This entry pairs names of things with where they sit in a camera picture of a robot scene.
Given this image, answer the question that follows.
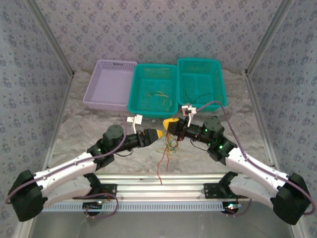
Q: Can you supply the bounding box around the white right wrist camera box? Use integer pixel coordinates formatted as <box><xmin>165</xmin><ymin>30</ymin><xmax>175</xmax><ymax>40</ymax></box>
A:
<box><xmin>181</xmin><ymin>104</ymin><xmax>198</xmax><ymax>127</ymax></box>

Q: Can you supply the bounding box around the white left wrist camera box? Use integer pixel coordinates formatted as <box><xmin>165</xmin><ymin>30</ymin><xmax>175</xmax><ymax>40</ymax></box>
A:
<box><xmin>126</xmin><ymin>114</ymin><xmax>144</xmax><ymax>134</ymax></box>

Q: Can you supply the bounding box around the teal plastic basket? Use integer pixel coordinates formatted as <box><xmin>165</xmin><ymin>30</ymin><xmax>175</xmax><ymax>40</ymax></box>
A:
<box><xmin>127</xmin><ymin>63</ymin><xmax>178</xmax><ymax>119</ymax></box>
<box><xmin>177</xmin><ymin>58</ymin><xmax>228</xmax><ymax>112</ymax></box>

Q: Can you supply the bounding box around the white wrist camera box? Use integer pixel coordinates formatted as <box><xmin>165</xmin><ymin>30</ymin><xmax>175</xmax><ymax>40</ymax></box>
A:
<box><xmin>126</xmin><ymin>114</ymin><xmax>144</xmax><ymax>134</ymax></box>
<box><xmin>181</xmin><ymin>104</ymin><xmax>198</xmax><ymax>127</ymax></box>

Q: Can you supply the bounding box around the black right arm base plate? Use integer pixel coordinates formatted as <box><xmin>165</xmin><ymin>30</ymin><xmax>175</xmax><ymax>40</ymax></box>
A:
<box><xmin>203</xmin><ymin>182</ymin><xmax>250</xmax><ymax>199</ymax></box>

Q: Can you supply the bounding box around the aluminium frame post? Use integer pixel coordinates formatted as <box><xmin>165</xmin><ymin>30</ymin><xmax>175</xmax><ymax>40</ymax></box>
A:
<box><xmin>24</xmin><ymin>0</ymin><xmax>75</xmax><ymax>76</ymax></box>
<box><xmin>244</xmin><ymin>0</ymin><xmax>297</xmax><ymax>76</ymax></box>

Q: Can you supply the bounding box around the aluminium side rail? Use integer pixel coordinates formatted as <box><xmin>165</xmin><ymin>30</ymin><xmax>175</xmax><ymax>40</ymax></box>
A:
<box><xmin>39</xmin><ymin>74</ymin><xmax>75</xmax><ymax>181</ymax></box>
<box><xmin>245</xmin><ymin>74</ymin><xmax>283</xmax><ymax>179</ymax></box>

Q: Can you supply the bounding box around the dark green cable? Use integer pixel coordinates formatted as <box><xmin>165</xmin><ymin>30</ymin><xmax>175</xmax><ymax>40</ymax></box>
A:
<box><xmin>187</xmin><ymin>93</ymin><xmax>214</xmax><ymax>105</ymax></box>

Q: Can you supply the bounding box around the blue cable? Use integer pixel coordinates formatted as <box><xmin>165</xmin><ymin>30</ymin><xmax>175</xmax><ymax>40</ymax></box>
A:
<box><xmin>164</xmin><ymin>137</ymin><xmax>178</xmax><ymax>152</ymax></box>

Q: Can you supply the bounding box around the lilac plastic basket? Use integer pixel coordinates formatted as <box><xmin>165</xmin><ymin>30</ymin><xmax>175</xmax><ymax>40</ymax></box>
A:
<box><xmin>83</xmin><ymin>59</ymin><xmax>138</xmax><ymax>112</ymax></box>

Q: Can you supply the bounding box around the aluminium mounting rail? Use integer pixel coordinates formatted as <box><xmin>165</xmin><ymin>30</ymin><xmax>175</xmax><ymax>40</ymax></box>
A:
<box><xmin>44</xmin><ymin>173</ymin><xmax>278</xmax><ymax>202</ymax></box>

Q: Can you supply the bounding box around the white slotted cable duct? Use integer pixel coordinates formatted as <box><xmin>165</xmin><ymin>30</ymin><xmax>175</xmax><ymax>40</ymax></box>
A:
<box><xmin>42</xmin><ymin>201</ymin><xmax>240</xmax><ymax>213</ymax></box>

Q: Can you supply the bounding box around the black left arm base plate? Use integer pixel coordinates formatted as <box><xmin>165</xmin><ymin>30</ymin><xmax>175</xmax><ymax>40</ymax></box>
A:
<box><xmin>72</xmin><ymin>183</ymin><xmax>117</xmax><ymax>199</ymax></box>

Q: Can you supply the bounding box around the yellow cable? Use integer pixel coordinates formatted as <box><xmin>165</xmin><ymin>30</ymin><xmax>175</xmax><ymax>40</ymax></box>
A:
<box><xmin>146</xmin><ymin>90</ymin><xmax>173</xmax><ymax>111</ymax></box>
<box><xmin>156</xmin><ymin>133</ymin><xmax>179</xmax><ymax>153</ymax></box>

